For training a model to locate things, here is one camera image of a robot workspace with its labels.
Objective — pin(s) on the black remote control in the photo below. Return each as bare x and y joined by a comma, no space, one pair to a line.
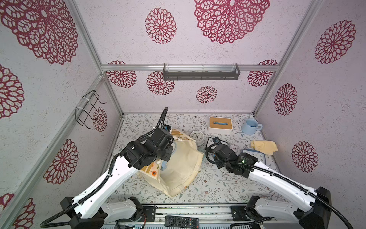
182,222

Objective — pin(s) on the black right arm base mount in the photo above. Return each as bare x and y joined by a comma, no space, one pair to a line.
246,212

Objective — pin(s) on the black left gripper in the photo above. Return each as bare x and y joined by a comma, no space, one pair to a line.
167,156

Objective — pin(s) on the cream floral canvas bag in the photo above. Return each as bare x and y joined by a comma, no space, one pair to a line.
183,167

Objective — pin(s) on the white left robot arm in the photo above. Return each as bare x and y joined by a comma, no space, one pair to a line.
92,210

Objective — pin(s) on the black wire wall rack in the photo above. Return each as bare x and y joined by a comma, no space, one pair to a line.
84,112

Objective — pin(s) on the yellow cloth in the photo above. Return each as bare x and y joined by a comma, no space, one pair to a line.
264,146

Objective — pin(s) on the white wooden-top tissue box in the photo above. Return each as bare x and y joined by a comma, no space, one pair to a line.
220,125

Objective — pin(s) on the aluminium front rail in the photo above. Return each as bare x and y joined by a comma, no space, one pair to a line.
211,216

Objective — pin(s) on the light blue mug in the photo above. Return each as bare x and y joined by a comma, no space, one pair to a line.
251,126

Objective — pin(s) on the black wall shelf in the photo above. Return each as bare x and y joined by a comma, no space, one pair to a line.
201,75

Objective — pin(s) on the white round flat-face clock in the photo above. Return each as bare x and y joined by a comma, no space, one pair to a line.
198,137

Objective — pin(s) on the small clear alarm clock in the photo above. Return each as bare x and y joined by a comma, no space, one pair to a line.
234,148

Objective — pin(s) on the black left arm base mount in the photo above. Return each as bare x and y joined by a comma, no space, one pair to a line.
143,213

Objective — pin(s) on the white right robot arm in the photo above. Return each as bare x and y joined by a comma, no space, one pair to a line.
308,207

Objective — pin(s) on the blue square alarm clock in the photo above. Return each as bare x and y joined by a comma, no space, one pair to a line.
259,155

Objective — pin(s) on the pale blue rounded alarm clock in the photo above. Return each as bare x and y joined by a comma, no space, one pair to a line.
163,166

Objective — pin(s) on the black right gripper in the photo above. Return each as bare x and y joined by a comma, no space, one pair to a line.
215,150

